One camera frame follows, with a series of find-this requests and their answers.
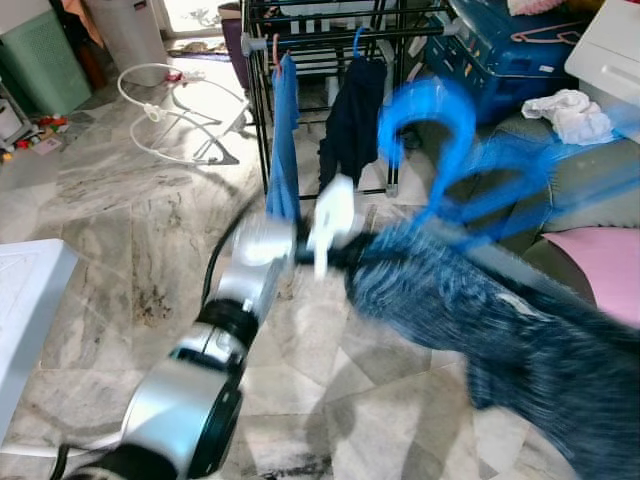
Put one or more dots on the blue plastic hanger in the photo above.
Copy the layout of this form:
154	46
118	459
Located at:
358	42
450	110

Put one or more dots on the blue plaid garment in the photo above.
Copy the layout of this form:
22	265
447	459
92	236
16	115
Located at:
520	340

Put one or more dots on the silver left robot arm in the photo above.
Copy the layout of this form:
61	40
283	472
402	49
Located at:
190	400

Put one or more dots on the thin pink hanger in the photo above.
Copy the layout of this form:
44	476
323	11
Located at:
550	38

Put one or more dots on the bright blue t-shirt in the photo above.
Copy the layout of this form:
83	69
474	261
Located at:
283	140

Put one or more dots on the navy blue garment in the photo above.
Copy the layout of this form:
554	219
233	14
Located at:
350	120

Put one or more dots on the black metal drying rack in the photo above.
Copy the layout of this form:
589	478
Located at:
258	100

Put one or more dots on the blue hard suitcase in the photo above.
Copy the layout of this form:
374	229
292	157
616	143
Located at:
500	70

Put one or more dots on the pink cushion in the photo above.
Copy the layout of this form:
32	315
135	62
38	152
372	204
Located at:
600	270

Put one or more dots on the grey sofa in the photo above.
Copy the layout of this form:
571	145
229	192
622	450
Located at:
590	175

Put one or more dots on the white cloth bundle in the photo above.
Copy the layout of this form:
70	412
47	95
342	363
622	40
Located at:
570	115

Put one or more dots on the grey plastic bin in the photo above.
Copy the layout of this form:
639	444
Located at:
128	35

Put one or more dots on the white plastic folding table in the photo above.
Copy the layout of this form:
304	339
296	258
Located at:
30	300

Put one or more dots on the white plastic box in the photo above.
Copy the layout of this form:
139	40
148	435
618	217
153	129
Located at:
610	50

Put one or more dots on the small red toy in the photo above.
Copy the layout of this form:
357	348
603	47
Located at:
45	125

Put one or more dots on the green laundry hamper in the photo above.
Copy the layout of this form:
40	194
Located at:
45	65

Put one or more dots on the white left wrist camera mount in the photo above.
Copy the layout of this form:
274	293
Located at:
332	220

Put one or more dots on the white tube frame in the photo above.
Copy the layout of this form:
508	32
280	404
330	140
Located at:
125	85

